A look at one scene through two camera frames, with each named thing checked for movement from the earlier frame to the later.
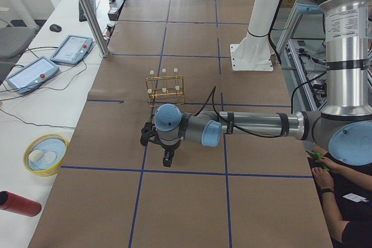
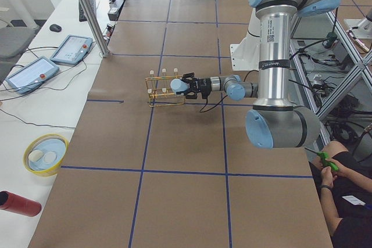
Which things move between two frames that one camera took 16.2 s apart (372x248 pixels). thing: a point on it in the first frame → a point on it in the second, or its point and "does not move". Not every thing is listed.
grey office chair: (14, 42) does not move
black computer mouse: (54, 27) does not move
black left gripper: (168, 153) → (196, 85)
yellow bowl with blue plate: (45, 154) does not move
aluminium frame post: (89, 11) does not move
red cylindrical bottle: (12, 202) does not move
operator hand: (323, 177) → (328, 175)
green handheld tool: (317, 156) → (324, 155)
